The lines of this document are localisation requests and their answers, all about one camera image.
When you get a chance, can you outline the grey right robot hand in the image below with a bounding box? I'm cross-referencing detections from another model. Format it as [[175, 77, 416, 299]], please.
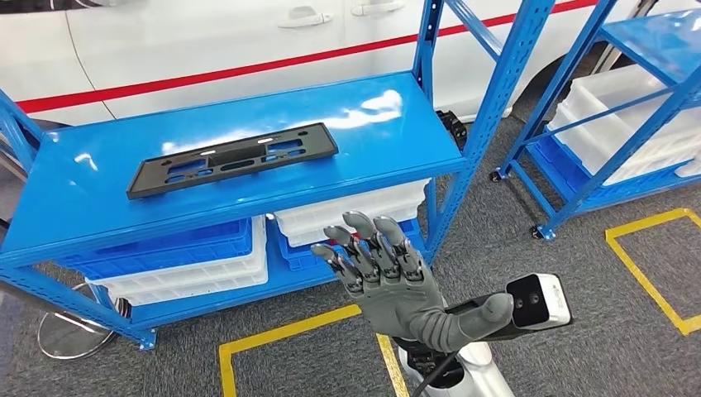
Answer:
[[310, 210, 516, 355]]

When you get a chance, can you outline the black plastic plate frame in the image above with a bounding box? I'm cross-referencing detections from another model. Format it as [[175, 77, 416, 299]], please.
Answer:
[[126, 122, 340, 200]]

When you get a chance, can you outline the blue metal shelf rack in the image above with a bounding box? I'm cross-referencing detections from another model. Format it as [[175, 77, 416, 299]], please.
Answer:
[[489, 0, 701, 242], [0, 0, 557, 352]]

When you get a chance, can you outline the red barrier belt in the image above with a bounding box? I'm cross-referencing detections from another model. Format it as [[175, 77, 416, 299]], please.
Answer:
[[16, 0, 598, 115]]

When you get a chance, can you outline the white car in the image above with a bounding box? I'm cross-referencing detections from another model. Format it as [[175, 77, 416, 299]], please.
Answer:
[[0, 0, 701, 124]]

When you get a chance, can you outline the chrome stanchion with round base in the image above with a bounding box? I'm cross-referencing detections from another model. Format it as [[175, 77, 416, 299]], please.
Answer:
[[0, 279, 132, 361]]

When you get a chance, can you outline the black cable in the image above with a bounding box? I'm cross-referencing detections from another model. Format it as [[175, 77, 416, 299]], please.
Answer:
[[409, 350, 461, 397]]

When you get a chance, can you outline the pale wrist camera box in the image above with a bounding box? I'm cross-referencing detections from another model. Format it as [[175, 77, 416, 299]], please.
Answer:
[[444, 272, 574, 343]]

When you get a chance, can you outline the black plastic bracket part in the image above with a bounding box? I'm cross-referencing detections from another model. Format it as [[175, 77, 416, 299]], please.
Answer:
[[436, 110, 468, 149]]

